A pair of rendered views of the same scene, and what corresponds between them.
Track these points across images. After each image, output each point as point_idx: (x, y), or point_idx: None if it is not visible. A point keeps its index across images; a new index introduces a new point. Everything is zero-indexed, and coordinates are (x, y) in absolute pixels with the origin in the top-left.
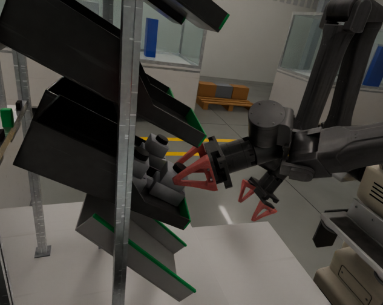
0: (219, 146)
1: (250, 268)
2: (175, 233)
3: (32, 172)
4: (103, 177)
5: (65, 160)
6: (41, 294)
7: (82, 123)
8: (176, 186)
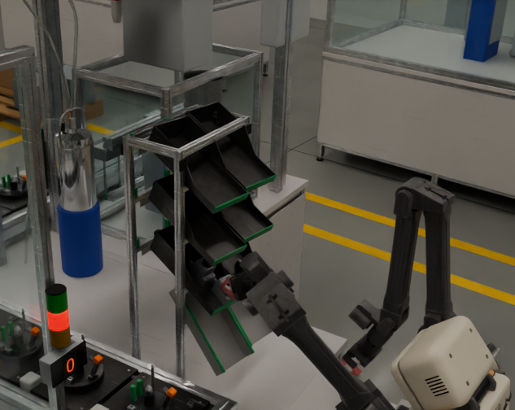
0: (245, 273)
1: None
2: (298, 366)
3: None
4: None
5: (165, 253)
6: (175, 347)
7: None
8: (222, 290)
